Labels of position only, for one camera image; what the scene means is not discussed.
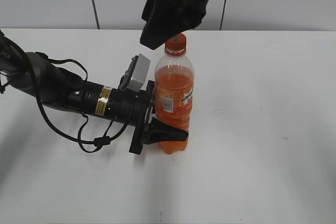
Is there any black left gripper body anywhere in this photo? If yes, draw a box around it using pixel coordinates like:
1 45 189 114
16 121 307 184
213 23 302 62
107 81 155 155

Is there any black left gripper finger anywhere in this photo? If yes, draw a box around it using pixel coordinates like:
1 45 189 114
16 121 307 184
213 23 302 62
143 118 188 145

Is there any orange bottle cap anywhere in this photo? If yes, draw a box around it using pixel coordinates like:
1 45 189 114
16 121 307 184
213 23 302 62
164 33 187 57

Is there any orange soda plastic bottle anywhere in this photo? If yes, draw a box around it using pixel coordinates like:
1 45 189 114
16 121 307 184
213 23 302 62
154 47 196 155

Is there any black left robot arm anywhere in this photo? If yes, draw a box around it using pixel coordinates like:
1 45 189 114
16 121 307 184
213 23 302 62
1 35 188 154

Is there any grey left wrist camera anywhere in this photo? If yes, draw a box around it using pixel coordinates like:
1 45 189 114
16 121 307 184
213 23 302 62
118 54 151 92

